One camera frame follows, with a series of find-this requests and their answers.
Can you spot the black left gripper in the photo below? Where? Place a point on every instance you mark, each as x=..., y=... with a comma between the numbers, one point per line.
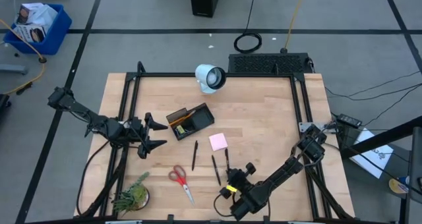
x=136, y=133

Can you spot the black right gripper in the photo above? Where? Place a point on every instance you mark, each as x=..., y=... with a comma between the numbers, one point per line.
x=243, y=189

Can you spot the black pen with scale print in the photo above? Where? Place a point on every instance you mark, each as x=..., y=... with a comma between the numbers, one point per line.
x=216, y=169

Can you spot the plain black pen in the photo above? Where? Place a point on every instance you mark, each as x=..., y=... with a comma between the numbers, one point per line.
x=194, y=155
x=227, y=158

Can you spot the black binder clip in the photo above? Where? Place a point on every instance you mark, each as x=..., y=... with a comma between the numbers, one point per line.
x=188, y=130

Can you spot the pink sticky note pad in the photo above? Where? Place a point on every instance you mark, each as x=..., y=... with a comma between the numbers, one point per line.
x=218, y=141

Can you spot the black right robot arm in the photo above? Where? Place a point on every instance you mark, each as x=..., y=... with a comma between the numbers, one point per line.
x=280, y=178

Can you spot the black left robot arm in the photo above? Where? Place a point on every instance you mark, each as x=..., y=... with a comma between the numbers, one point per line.
x=99, y=125

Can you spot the black mesh desk organizer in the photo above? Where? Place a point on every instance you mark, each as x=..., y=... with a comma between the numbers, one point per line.
x=201, y=118

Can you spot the yellow tape tag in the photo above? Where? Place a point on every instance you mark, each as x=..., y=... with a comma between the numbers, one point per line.
x=231, y=188

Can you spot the potted green succulent plant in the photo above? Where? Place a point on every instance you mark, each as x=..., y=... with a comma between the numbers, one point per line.
x=132, y=196

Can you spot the white spotlight lamp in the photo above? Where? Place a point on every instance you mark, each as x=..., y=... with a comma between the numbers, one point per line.
x=202, y=75

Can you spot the black vented equipment case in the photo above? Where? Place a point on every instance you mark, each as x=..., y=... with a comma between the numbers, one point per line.
x=263, y=64

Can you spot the black power adapter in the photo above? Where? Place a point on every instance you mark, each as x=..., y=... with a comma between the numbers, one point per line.
x=349, y=121

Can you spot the blue plastic bin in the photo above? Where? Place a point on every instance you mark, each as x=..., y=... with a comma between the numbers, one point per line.
x=56, y=39

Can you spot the white paper sheet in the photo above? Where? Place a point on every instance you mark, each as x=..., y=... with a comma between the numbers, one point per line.
x=376, y=158

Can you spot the black computer tower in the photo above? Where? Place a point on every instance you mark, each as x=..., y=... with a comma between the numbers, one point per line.
x=206, y=1

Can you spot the black diagonal beam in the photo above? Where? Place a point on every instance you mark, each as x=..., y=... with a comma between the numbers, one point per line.
x=379, y=140

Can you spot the black floor object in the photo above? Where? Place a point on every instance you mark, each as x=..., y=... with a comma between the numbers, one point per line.
x=4, y=103

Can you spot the grey metal floor foot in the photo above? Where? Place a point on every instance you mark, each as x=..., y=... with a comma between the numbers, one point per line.
x=13, y=69

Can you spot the white printed cardboard box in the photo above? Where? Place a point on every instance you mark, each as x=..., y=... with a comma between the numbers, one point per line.
x=24, y=13
x=29, y=33

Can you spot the yellow round object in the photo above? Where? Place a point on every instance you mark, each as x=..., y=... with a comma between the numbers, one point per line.
x=397, y=186

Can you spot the dark upright stand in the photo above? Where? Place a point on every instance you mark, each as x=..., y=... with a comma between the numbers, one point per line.
x=416, y=158

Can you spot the grey metal base plate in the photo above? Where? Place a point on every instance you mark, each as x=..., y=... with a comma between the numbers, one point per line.
x=303, y=126

